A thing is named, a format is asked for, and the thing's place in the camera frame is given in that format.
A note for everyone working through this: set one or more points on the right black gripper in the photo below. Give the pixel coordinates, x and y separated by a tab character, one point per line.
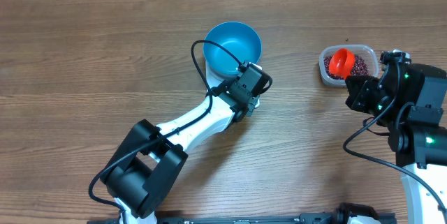
357	86

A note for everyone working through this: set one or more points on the orange scoop with blue handle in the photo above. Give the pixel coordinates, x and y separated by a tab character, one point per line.
342	63

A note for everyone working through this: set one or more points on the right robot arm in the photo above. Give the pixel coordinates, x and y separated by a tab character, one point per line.
407	100

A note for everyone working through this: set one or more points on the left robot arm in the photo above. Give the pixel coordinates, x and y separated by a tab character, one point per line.
146	164

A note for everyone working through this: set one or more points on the blue bowl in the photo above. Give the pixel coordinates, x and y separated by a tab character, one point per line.
239	39

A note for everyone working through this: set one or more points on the white digital kitchen scale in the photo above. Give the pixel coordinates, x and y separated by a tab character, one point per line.
240	92

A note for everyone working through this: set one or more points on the red beans in container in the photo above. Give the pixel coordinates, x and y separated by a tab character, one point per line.
359	68

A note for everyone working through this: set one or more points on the clear plastic container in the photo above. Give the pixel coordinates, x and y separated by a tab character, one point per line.
363	51

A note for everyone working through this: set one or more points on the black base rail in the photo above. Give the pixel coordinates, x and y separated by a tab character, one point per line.
345	213

